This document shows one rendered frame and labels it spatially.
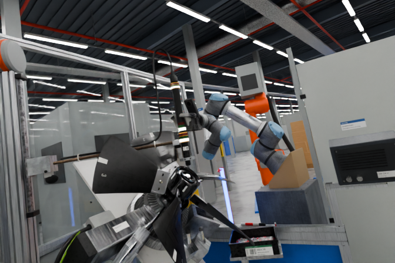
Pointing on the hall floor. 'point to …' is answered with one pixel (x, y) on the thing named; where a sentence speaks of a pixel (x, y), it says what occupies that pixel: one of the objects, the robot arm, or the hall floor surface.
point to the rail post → (345, 254)
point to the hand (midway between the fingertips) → (176, 115)
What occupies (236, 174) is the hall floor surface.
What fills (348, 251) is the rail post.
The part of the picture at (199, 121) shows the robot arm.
